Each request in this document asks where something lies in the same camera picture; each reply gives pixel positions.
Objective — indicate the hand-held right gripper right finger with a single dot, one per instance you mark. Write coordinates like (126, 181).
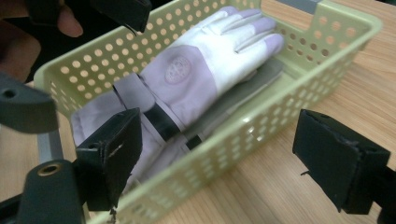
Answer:
(336, 158)

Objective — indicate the lilac winter glove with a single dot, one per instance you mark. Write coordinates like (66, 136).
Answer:
(193, 81)
(236, 93)

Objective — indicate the pale green perforated plastic basket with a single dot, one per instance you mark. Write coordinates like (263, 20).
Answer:
(199, 156)

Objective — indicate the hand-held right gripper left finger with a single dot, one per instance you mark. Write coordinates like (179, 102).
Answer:
(109, 155)

